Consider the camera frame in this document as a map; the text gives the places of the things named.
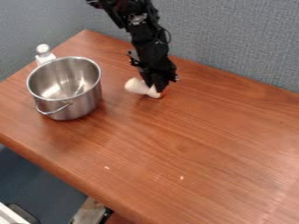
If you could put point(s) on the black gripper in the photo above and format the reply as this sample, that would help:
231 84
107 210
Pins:
149 58

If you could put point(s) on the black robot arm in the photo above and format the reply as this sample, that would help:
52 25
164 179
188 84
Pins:
137 17

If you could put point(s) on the shiny metal pot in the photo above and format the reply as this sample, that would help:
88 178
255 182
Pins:
64 87

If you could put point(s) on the white red-capped toy mushroom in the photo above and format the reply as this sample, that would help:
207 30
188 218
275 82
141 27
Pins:
136 86

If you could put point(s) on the metal table leg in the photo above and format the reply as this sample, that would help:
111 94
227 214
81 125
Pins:
92 213

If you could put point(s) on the white salt shaker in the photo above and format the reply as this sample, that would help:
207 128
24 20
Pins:
44 54

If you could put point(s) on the white object at corner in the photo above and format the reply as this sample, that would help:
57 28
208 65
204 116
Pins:
8 217

